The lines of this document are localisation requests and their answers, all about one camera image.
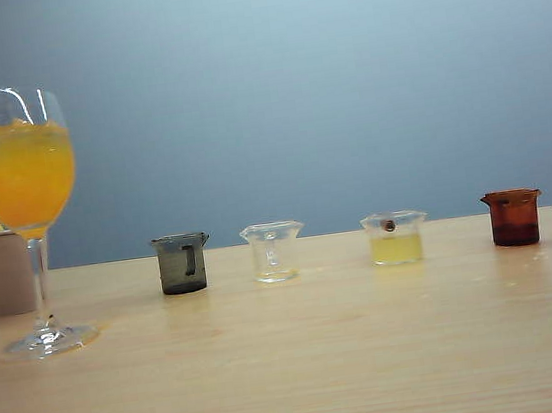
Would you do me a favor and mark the smoked grey glass measuring cup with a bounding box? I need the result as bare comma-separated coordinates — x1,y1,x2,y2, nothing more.
149,230,217,298

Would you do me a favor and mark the amber glass measuring cup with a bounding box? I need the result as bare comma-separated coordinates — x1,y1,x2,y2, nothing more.
479,185,549,250

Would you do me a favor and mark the clear measuring cup wooden handle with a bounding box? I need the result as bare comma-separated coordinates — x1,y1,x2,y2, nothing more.
358,206,434,270

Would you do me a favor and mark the beige paper cup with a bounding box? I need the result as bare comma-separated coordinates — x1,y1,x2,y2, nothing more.
0,227,40,318

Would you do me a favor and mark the clear glass measuring cup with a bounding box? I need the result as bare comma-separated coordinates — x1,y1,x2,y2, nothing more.
237,217,312,287

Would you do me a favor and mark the wine glass with orange juice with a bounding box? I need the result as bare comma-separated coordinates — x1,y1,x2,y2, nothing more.
0,79,101,365

